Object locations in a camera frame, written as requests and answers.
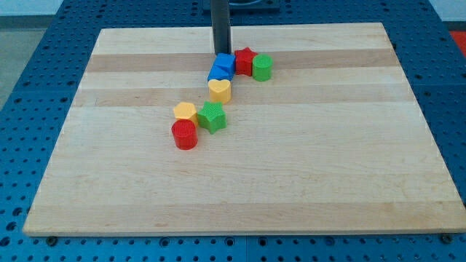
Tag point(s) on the red star block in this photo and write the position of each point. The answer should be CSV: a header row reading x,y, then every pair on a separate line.
x,y
244,61

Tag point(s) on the wooden board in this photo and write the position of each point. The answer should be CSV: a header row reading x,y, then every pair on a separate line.
x,y
334,143

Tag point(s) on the green cylinder block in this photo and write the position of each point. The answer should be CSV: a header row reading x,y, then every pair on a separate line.
x,y
262,67

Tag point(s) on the yellow heart block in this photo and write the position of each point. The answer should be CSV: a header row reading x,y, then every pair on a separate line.
x,y
220,90

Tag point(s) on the blue triangle block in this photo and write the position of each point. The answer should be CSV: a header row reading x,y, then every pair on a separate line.
x,y
218,73

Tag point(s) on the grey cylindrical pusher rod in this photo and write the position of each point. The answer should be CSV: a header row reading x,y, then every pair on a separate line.
x,y
221,28

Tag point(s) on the yellow hexagon block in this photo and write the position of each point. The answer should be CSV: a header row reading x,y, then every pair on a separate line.
x,y
187,111

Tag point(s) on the blue cube block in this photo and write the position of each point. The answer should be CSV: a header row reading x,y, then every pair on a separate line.
x,y
226,62

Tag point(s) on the red cylinder block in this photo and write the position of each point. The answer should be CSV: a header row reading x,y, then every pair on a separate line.
x,y
184,132

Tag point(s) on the green star block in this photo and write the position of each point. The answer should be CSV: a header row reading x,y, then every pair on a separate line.
x,y
212,117

